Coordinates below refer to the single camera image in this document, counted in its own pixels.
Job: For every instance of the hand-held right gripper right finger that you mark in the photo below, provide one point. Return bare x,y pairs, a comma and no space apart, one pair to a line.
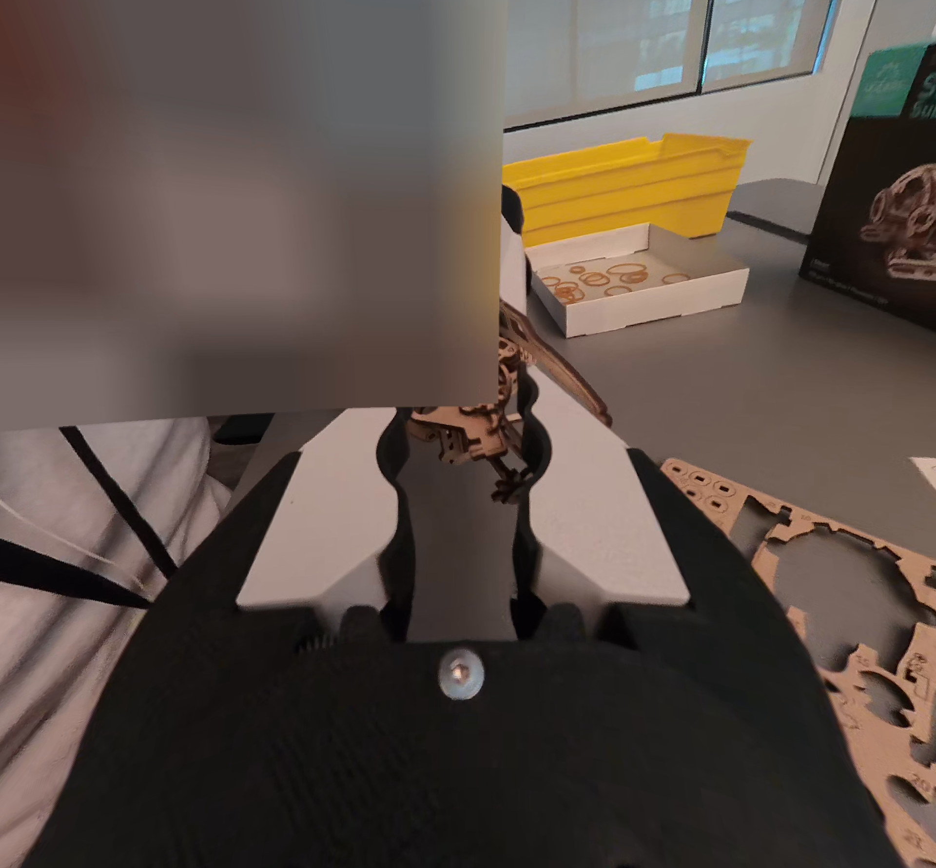
607,524

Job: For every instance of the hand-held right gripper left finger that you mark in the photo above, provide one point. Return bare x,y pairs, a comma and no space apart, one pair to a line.
314,517

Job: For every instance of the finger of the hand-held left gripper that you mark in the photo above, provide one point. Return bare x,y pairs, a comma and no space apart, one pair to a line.
513,261

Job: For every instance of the wooden mechanical model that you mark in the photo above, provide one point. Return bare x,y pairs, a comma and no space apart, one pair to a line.
468,436

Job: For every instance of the wooden cutout parts sheet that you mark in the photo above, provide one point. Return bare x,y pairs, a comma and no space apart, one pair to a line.
738,509

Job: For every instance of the dark model kit box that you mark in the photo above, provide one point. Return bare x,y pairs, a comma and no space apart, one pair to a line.
863,173

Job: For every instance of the pile of rubber bands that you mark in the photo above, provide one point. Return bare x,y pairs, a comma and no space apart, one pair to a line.
565,289

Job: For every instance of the yellow plastic bin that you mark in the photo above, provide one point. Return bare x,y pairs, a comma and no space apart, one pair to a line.
621,188

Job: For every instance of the white cardboard box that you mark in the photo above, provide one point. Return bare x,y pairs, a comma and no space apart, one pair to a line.
643,308

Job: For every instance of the window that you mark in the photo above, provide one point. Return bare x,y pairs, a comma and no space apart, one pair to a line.
607,19

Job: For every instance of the person's white sweatshirt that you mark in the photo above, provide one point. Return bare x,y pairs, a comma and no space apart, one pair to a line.
58,663

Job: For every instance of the instruction booklet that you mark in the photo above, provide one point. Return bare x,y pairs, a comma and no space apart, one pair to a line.
925,471

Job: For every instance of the green cardboard box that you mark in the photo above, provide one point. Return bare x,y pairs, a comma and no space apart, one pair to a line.
885,82

